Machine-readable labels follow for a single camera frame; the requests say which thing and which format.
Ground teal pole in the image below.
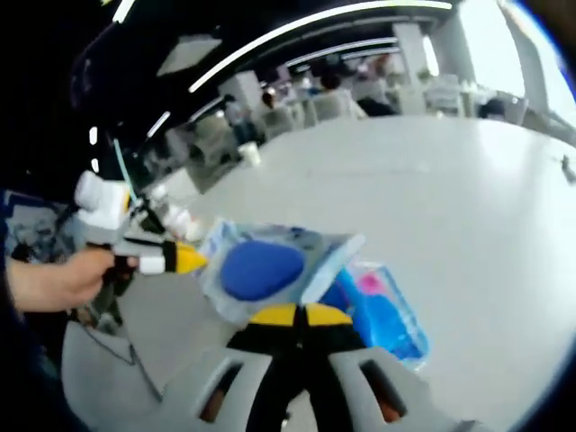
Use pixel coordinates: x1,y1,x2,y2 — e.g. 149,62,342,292
113,136,137,200

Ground person's left hand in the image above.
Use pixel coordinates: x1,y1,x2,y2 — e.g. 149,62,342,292
8,247,140,312

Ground plain white paper cup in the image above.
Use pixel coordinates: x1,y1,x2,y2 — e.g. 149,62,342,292
238,141,263,167

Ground blue plastic bag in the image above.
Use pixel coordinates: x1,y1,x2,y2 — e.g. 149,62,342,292
320,259,429,369

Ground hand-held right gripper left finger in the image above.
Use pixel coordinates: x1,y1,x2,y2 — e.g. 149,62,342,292
159,303,302,432

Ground thin black cable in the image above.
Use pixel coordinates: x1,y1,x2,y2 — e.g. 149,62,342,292
79,313,165,403

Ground blue pad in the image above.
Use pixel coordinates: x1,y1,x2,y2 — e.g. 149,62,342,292
196,218,366,326

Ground grey chair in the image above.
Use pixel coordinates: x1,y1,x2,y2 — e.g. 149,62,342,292
60,276,226,432

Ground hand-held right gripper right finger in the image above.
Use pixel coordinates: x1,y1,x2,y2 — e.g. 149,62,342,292
304,303,481,432

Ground small white bottles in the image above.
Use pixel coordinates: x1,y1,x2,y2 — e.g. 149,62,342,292
151,183,204,243

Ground curved ceiling light strip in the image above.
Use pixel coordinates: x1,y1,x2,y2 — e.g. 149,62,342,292
188,0,454,94

